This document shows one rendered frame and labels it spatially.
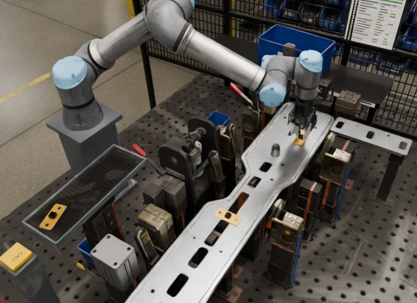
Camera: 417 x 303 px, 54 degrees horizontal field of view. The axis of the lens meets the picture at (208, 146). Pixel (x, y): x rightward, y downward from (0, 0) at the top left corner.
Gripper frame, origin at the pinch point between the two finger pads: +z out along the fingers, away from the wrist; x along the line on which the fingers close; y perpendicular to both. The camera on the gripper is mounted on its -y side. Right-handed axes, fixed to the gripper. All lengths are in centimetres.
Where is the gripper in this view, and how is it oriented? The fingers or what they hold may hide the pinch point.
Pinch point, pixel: (301, 134)
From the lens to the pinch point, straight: 158.3
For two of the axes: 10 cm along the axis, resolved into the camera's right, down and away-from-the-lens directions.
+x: 8.4, 3.5, -4.2
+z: 0.4, 7.3, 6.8
